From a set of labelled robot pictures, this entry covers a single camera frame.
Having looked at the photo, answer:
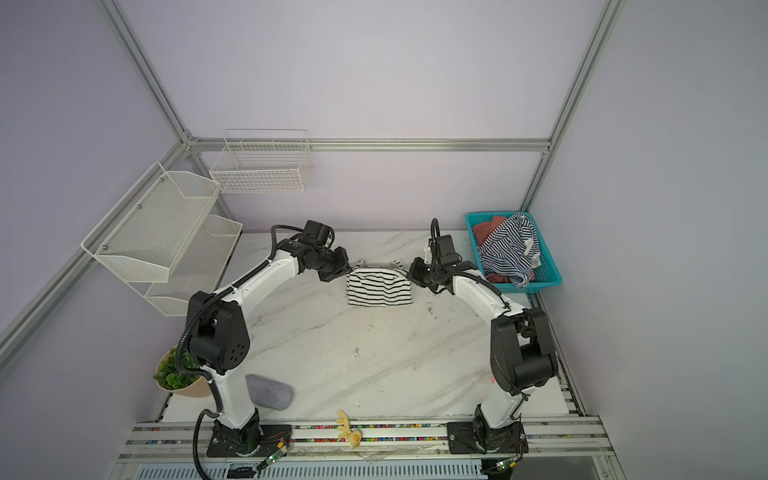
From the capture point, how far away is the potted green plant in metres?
0.73

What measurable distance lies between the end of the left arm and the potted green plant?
0.41m

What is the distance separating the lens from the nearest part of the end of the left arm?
68cm
